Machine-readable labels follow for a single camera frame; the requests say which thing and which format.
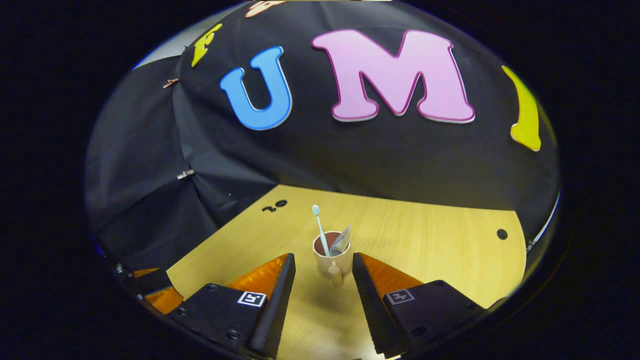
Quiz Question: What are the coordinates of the wooden desktop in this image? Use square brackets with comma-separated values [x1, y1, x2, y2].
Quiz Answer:
[166, 184, 527, 360]

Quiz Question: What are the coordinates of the white toothpaste tube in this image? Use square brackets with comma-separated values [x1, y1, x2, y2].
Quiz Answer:
[330, 225, 352, 256]

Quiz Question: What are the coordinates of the black backdrop cloth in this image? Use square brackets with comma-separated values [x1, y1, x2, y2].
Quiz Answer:
[85, 0, 561, 273]

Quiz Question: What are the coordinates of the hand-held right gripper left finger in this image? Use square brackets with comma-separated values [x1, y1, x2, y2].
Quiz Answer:
[169, 252, 297, 359]

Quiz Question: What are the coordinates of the beige cup with wooden handle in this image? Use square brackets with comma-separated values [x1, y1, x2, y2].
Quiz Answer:
[313, 230, 353, 287]

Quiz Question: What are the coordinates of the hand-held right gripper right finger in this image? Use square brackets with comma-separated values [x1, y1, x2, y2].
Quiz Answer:
[352, 252, 487, 359]

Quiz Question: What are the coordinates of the light green toothbrush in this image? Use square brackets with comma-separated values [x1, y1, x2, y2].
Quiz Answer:
[312, 204, 332, 258]

